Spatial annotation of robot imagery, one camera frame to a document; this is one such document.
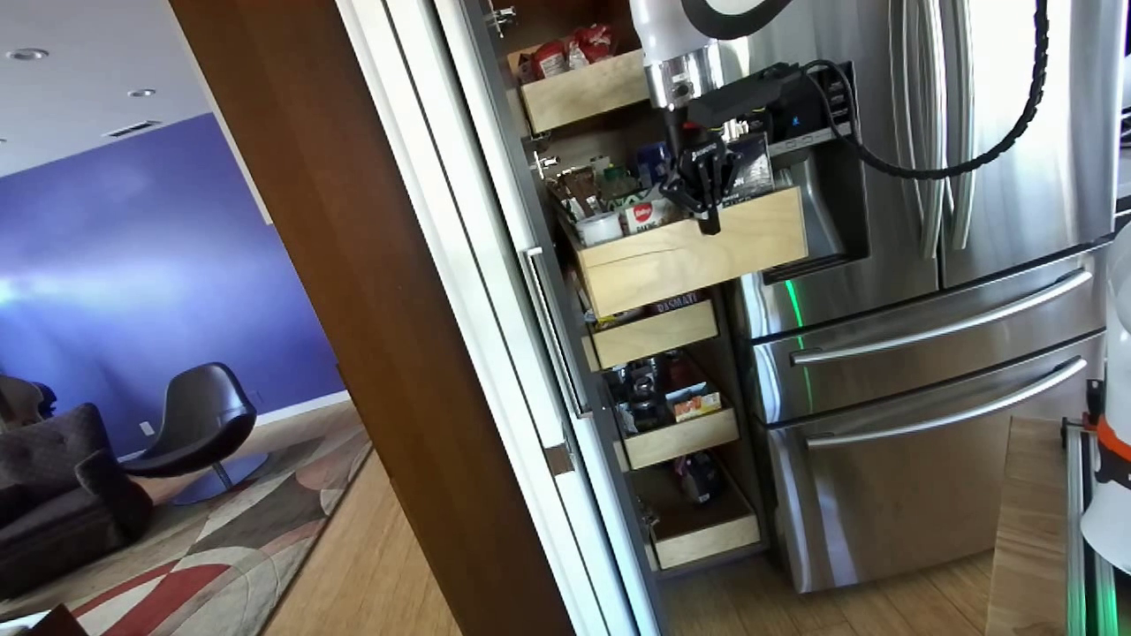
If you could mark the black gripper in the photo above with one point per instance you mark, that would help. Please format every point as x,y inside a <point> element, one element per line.
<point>710,131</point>

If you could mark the wooden pantry drawer with groceries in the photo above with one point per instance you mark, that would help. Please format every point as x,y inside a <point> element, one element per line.
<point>689,253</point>

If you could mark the shallow wooden pantry drawer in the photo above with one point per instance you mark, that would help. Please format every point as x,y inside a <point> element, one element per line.
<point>585,92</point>

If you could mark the black food package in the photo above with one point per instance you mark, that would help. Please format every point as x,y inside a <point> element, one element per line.
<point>752,180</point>

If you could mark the white jar red label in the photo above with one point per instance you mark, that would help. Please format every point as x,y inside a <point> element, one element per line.
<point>647,215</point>

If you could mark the white food container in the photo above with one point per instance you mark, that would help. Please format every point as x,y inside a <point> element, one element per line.
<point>598,227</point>

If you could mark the fridge water ice dispenser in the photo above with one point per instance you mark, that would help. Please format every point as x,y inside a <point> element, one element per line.
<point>834,201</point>

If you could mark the metal door hinge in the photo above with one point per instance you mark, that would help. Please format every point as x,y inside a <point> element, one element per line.
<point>544,160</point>
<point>499,18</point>

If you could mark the red snack bag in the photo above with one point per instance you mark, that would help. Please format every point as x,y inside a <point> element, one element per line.
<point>591,45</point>
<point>541,60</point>

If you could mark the box with orange label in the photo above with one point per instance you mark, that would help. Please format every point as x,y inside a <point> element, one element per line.
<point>694,405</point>

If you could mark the dark jars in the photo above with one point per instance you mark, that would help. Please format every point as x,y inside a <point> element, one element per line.
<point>641,398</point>

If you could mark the stainless steel refrigerator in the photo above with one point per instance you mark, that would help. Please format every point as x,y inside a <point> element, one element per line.
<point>941,356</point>

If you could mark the dark bottle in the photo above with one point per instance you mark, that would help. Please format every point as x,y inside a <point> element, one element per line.
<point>694,482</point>

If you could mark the metal door latch plate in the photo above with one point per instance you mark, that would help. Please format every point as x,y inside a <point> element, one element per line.
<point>558,462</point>

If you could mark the tall pantry cabinet door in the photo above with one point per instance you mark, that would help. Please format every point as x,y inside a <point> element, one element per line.
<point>391,356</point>

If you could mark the black shell chair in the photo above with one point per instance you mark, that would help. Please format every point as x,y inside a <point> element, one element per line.
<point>197,420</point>

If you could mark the recessed ceiling light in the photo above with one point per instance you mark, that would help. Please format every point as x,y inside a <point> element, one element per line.
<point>26,54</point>
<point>142,92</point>

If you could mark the ceiling air vent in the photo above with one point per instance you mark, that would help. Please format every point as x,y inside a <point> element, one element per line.
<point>133,130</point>

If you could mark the patterned red grey rug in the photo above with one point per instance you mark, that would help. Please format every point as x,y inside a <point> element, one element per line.
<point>213,542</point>

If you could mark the dark grey sofa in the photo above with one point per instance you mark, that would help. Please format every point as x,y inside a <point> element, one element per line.
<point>58,508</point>

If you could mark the metal frame rail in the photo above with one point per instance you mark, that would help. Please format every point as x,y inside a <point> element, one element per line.
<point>1091,542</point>

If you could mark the white wall outlet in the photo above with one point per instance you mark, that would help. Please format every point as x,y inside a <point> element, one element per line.
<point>147,431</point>

